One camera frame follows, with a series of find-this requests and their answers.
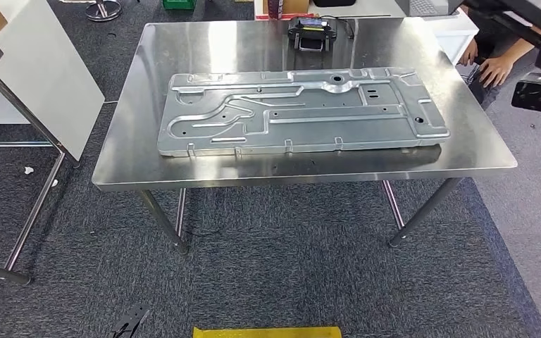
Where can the black device with screen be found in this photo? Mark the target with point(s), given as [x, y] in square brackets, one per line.
[311, 32]

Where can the chrome stool base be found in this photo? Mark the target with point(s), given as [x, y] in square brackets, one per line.
[101, 7]

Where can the grey laptop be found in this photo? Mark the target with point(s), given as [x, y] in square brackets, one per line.
[424, 7]

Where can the person's hand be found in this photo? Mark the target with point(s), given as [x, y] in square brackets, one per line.
[469, 52]
[495, 71]

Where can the dark bottle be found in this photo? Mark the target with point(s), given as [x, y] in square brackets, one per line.
[275, 8]

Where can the white table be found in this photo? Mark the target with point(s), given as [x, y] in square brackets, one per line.
[452, 37]

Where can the large steel workbench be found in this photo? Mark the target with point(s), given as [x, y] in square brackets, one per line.
[476, 140]

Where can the green plastic crate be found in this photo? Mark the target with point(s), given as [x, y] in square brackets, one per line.
[179, 4]

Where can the cardboard box with red strip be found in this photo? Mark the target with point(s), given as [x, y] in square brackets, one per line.
[296, 5]

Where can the white paper scrap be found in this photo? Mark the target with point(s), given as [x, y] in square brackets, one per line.
[29, 170]
[54, 183]

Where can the grey stamped sheet metal panel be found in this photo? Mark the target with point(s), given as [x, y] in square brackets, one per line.
[298, 130]

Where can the white board panel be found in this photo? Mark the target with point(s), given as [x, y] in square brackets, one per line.
[42, 70]

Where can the yellow floor tape square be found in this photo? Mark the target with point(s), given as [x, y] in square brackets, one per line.
[266, 333]

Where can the flat black object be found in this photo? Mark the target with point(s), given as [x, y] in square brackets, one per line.
[333, 3]

